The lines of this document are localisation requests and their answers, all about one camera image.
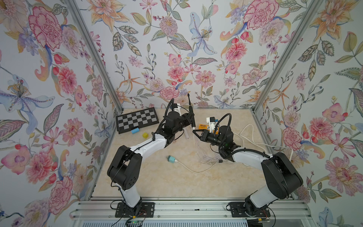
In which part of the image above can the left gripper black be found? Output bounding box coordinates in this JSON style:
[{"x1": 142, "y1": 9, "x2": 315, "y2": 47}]
[{"x1": 171, "y1": 113, "x2": 195, "y2": 135}]

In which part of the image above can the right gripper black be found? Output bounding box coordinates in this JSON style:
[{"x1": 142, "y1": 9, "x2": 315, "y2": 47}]
[{"x1": 194, "y1": 129, "x2": 226, "y2": 150}]

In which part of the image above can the black electric toothbrush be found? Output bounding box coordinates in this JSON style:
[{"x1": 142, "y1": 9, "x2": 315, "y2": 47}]
[{"x1": 187, "y1": 94, "x2": 196, "y2": 130}]

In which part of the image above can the white USB charging cable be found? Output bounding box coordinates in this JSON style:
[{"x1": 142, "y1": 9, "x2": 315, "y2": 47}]
[{"x1": 174, "y1": 133, "x2": 225, "y2": 174}]

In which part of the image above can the teal USB charger block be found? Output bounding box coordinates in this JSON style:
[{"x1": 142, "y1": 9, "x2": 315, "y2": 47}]
[{"x1": 167, "y1": 156, "x2": 176, "y2": 163}]

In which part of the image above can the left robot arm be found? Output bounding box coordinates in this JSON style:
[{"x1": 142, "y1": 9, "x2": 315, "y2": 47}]
[{"x1": 107, "y1": 99, "x2": 195, "y2": 214}]

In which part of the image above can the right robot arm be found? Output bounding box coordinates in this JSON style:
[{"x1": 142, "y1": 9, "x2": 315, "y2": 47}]
[{"x1": 193, "y1": 113, "x2": 303, "y2": 217}]

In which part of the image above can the white pink electric toothbrush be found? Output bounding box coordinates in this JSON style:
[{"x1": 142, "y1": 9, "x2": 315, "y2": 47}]
[{"x1": 184, "y1": 128, "x2": 190, "y2": 139}]

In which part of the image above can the orange power strip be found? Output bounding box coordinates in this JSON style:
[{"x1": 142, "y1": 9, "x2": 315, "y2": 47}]
[{"x1": 199, "y1": 122, "x2": 219, "y2": 134}]

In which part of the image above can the blue cylinder block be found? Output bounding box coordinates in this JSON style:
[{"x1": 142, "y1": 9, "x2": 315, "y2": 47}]
[{"x1": 131, "y1": 128, "x2": 140, "y2": 134}]

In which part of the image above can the black white checkerboard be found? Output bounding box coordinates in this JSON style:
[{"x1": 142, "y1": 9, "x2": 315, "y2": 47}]
[{"x1": 116, "y1": 107, "x2": 159, "y2": 134}]

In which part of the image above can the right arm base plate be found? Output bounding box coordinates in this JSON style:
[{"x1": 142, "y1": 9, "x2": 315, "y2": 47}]
[{"x1": 226, "y1": 201, "x2": 271, "y2": 218}]

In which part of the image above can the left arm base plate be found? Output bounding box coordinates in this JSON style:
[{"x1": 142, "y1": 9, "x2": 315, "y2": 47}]
[{"x1": 115, "y1": 202, "x2": 155, "y2": 218}]

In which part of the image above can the aluminium mounting rail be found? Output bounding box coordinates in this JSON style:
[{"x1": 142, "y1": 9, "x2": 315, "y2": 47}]
[{"x1": 70, "y1": 198, "x2": 312, "y2": 221}]

